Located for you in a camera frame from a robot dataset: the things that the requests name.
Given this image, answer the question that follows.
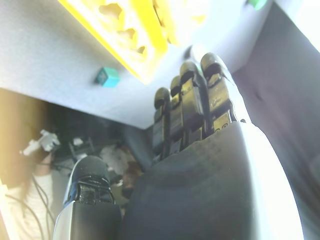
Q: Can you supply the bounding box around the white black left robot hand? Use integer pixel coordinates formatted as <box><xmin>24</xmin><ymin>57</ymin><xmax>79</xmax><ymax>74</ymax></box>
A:
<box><xmin>52</xmin><ymin>51</ymin><xmax>306</xmax><ymax>240</ymax></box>

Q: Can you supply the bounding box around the grey ball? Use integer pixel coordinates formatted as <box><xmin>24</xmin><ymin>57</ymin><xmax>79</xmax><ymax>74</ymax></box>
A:
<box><xmin>186</xmin><ymin>44</ymin><xmax>209</xmax><ymax>62</ymax></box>

